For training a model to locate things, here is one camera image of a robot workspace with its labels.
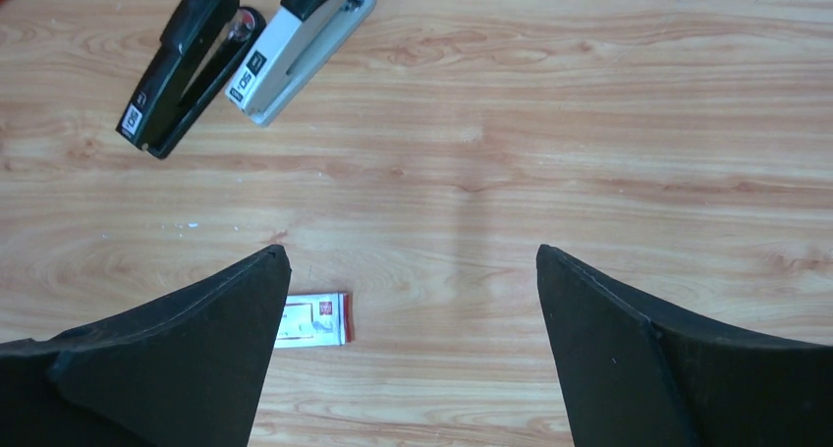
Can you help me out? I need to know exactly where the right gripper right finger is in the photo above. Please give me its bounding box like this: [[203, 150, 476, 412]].
[[536, 245, 832, 446]]

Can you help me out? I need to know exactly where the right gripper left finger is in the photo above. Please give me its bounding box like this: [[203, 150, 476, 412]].
[[1, 245, 292, 446]]

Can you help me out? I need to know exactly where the black and grey stapler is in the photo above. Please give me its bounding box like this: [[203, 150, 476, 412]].
[[226, 0, 376, 127]]

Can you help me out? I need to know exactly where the white red staple box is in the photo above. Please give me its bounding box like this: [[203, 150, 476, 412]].
[[274, 292, 353, 349]]

